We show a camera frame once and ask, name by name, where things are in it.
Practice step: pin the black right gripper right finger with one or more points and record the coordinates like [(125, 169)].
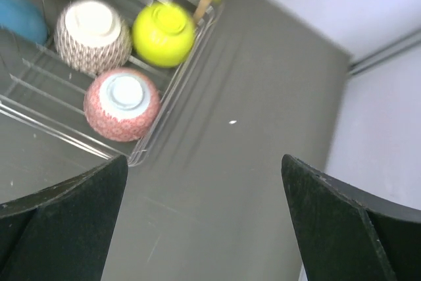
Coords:
[(345, 233)]

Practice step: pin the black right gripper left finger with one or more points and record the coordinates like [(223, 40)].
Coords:
[(63, 232)]

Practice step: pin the patterned white floral bowl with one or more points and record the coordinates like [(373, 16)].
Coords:
[(122, 104)]

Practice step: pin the green bowl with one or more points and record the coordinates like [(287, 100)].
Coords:
[(163, 34)]

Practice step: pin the blue bowl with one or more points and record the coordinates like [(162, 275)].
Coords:
[(25, 19)]

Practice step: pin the metal wire dish rack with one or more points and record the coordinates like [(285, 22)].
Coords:
[(40, 90)]

